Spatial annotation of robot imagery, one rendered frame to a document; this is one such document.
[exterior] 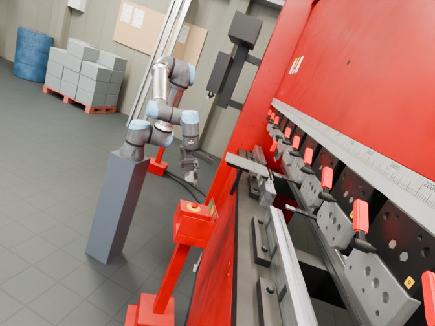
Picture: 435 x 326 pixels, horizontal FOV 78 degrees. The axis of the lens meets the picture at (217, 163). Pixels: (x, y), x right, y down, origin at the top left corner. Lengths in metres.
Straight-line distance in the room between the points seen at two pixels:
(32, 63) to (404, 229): 6.27
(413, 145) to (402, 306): 0.27
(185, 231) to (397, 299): 0.94
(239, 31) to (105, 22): 3.97
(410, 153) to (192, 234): 0.96
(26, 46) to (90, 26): 1.20
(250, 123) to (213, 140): 2.62
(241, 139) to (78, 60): 3.55
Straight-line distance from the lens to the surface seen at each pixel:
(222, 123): 4.93
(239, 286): 0.90
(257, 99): 2.43
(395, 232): 0.53
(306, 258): 1.23
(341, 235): 0.65
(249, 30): 2.60
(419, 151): 0.57
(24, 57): 6.41
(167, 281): 1.57
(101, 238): 2.00
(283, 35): 2.46
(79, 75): 5.31
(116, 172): 1.74
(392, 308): 0.50
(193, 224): 1.26
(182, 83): 1.57
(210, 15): 5.19
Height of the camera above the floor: 1.44
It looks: 18 degrees down
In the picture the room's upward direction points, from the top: 22 degrees clockwise
